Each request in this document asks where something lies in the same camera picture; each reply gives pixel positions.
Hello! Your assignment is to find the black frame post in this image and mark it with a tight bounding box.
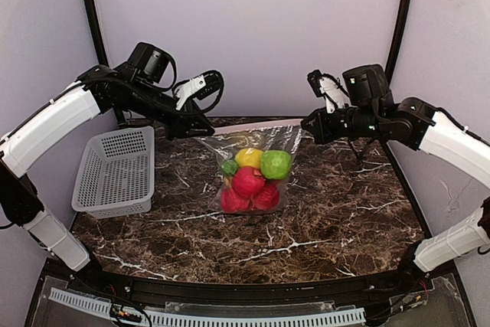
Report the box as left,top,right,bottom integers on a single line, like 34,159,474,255
385,0,411,84
83,0,109,66

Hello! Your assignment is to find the white plastic basket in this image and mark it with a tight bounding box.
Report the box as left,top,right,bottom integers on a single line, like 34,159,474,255
71,126,155,219

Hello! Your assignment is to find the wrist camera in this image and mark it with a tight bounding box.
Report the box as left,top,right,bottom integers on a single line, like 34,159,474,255
307,70,348,113
171,70,224,113

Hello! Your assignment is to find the black left frame post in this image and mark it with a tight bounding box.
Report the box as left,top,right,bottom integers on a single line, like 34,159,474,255
83,0,109,66

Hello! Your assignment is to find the clear zip top bag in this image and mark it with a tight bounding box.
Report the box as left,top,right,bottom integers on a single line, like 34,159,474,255
198,119,302,215

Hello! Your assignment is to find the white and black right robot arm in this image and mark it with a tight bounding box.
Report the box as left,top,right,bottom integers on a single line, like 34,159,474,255
301,64,489,276

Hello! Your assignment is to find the black front rail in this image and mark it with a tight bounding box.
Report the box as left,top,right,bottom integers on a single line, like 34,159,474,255
64,244,456,307

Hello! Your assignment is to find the white slotted cable duct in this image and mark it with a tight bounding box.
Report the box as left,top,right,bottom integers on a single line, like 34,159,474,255
49,287,366,326

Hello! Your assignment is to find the yellow toy lemon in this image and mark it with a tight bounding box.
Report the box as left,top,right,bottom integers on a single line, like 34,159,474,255
234,148,263,169

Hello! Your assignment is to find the red toy fruit front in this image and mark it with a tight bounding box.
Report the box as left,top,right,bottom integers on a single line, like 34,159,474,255
252,184,280,211

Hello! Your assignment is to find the red toy apple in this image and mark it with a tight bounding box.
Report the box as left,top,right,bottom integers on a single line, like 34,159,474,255
221,188,250,214

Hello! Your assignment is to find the green toy cucumber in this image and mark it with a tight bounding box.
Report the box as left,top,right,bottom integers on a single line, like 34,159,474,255
220,159,240,177

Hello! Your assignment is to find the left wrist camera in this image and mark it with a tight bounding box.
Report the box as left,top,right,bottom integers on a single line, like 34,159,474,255
171,70,224,113

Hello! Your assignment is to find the red toy tomato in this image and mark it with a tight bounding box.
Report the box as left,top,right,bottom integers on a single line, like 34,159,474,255
231,166,266,198

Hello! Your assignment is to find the black right frame post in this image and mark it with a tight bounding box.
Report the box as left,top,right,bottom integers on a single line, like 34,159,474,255
385,0,411,84

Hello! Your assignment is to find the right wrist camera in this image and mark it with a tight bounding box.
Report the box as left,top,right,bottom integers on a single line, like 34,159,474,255
307,70,348,113

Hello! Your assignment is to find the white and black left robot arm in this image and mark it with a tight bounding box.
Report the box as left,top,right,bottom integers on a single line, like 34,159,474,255
1,42,224,272

